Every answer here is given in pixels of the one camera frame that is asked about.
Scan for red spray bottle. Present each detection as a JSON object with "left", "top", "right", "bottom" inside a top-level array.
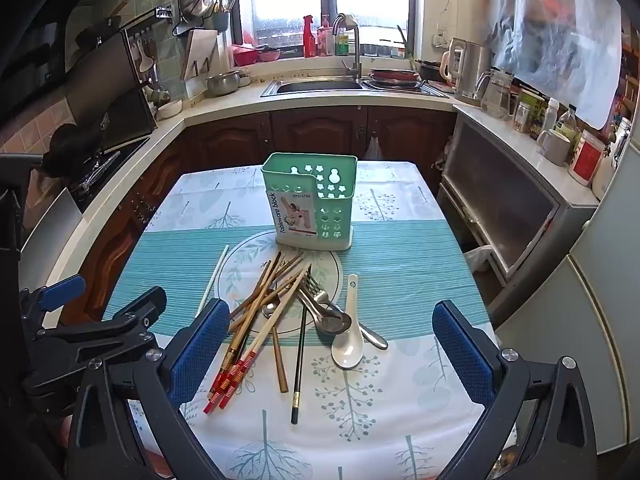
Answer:
[{"left": 302, "top": 15, "right": 317, "bottom": 58}]

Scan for white refrigerator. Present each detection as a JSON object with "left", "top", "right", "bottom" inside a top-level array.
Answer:
[{"left": 492, "top": 110, "right": 640, "bottom": 456}]

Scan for white chopstick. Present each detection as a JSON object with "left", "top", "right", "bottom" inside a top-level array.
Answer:
[{"left": 195, "top": 244, "right": 230, "bottom": 318}]

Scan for leaf print tablecloth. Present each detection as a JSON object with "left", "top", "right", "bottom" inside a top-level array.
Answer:
[{"left": 102, "top": 160, "right": 518, "bottom": 480}]

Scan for wooden cutting board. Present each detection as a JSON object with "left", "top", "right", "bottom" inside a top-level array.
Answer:
[{"left": 181, "top": 29, "right": 221, "bottom": 81}]

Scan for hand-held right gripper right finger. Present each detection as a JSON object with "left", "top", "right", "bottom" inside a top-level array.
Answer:
[{"left": 432, "top": 300, "right": 599, "bottom": 480}]

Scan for dark wooden base cabinets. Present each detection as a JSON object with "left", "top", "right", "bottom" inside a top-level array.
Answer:
[{"left": 60, "top": 105, "right": 458, "bottom": 326}]

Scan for black chopstick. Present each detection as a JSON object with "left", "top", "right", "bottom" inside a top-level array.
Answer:
[{"left": 291, "top": 304, "right": 308, "bottom": 425}]

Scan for white ceramic spoon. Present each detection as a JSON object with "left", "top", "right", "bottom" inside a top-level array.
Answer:
[{"left": 331, "top": 274, "right": 365, "bottom": 370}]

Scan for black pot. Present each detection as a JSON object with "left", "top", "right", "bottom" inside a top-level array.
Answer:
[{"left": 415, "top": 59, "right": 443, "bottom": 82}]

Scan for black wok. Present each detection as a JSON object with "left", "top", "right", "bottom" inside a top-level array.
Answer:
[{"left": 40, "top": 122, "right": 108, "bottom": 178}]

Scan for red label jar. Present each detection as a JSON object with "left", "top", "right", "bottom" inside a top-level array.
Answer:
[{"left": 567, "top": 129, "right": 608, "bottom": 187}]

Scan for clear plastic bottle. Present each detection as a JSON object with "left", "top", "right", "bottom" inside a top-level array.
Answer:
[{"left": 542, "top": 97, "right": 560, "bottom": 133}]

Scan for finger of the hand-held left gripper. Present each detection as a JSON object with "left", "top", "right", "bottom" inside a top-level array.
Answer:
[
  {"left": 17, "top": 274, "right": 87, "bottom": 341},
  {"left": 22, "top": 286, "right": 168, "bottom": 401}
]

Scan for steel sink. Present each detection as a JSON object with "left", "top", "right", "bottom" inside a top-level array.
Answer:
[{"left": 260, "top": 76, "right": 453, "bottom": 100}]

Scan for white jug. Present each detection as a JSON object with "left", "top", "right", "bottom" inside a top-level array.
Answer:
[{"left": 591, "top": 142, "right": 615, "bottom": 202}]

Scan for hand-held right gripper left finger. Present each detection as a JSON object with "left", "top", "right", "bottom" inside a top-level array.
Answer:
[{"left": 66, "top": 298, "right": 232, "bottom": 480}]

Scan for green food container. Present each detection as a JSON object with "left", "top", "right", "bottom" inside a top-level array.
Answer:
[{"left": 517, "top": 89, "right": 547, "bottom": 136}]

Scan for white mug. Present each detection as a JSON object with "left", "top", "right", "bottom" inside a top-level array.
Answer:
[{"left": 536, "top": 129, "right": 572, "bottom": 167}]

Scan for clear plastic sheet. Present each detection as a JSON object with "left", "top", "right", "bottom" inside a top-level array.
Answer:
[{"left": 490, "top": 0, "right": 623, "bottom": 131}]

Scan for brown wooden chopstick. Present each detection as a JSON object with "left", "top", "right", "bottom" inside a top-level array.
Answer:
[
  {"left": 229, "top": 252, "right": 286, "bottom": 318},
  {"left": 271, "top": 325, "right": 290, "bottom": 395},
  {"left": 230, "top": 254, "right": 306, "bottom": 332}
]

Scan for black gas stove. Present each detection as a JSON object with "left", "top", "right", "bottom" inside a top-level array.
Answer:
[{"left": 65, "top": 135, "right": 151, "bottom": 211}]

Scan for oil bottle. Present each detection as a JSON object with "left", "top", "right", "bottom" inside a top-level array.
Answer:
[{"left": 557, "top": 105, "right": 578, "bottom": 143}]

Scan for green plastic utensil holder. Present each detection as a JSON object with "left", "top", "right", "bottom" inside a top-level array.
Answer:
[{"left": 261, "top": 152, "right": 358, "bottom": 252}]

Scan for steel electric kettle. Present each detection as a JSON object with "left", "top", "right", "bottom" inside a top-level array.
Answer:
[{"left": 440, "top": 37, "right": 493, "bottom": 106}]

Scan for black stove splash guard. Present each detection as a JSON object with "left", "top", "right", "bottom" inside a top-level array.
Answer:
[{"left": 65, "top": 30, "right": 157, "bottom": 153}]

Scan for steel bowl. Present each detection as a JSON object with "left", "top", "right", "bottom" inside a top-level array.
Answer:
[{"left": 206, "top": 71, "right": 242, "bottom": 97}]

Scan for pink basin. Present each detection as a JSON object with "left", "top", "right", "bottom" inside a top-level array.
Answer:
[{"left": 231, "top": 42, "right": 261, "bottom": 67}]

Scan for glass pitcher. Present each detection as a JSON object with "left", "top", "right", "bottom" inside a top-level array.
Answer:
[{"left": 475, "top": 67, "right": 516, "bottom": 120}]

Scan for pink bottle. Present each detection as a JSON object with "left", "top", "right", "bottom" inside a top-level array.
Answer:
[{"left": 316, "top": 15, "right": 335, "bottom": 57}]

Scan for metal fork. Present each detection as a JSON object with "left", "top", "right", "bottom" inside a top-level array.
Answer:
[{"left": 295, "top": 270, "right": 351, "bottom": 333}]

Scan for white kitchen countertop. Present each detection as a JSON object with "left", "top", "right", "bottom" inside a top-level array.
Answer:
[{"left": 20, "top": 71, "right": 601, "bottom": 311}]

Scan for steel faucet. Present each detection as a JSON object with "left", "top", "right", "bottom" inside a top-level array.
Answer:
[{"left": 332, "top": 12, "right": 363, "bottom": 81}]

